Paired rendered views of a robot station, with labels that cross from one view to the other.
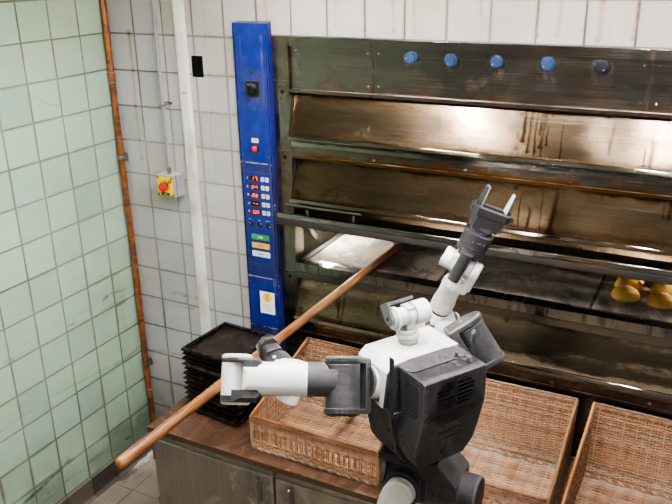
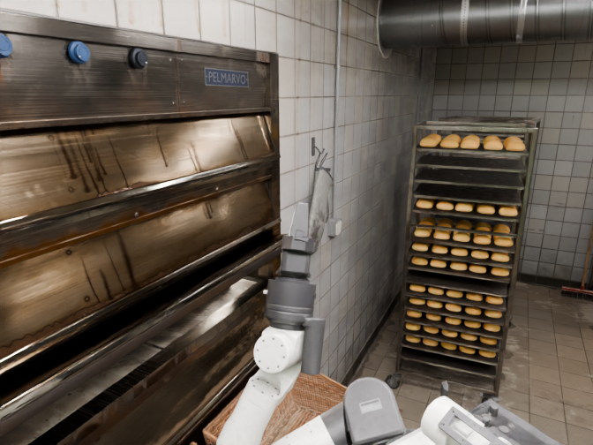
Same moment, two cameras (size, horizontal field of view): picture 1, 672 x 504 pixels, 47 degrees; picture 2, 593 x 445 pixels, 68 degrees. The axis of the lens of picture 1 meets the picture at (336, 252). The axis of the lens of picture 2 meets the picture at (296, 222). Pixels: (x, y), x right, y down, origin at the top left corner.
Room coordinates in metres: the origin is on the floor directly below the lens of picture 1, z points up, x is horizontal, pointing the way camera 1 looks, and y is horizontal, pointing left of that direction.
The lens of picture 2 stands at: (2.11, 0.32, 1.96)
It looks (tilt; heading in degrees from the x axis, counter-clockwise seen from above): 16 degrees down; 269
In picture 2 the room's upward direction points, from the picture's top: straight up
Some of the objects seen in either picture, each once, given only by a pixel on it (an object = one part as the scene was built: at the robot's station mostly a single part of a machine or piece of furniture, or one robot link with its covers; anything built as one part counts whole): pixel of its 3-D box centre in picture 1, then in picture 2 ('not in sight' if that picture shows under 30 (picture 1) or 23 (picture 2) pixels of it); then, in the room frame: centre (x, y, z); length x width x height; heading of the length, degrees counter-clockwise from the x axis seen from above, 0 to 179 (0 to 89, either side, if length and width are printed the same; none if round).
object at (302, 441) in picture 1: (339, 405); not in sight; (2.63, 0.00, 0.72); 0.56 x 0.49 x 0.28; 62
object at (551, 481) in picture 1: (486, 444); not in sight; (2.35, -0.53, 0.72); 0.56 x 0.49 x 0.28; 63
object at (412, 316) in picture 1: (409, 317); (462, 443); (1.86, -0.19, 1.47); 0.10 x 0.07 x 0.09; 121
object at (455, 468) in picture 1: (432, 474); not in sight; (1.81, -0.26, 1.00); 0.28 x 0.13 x 0.18; 63
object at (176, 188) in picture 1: (170, 184); not in sight; (3.25, 0.72, 1.46); 0.10 x 0.07 x 0.10; 63
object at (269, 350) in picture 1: (274, 361); not in sight; (2.06, 0.19, 1.24); 0.12 x 0.10 x 0.13; 28
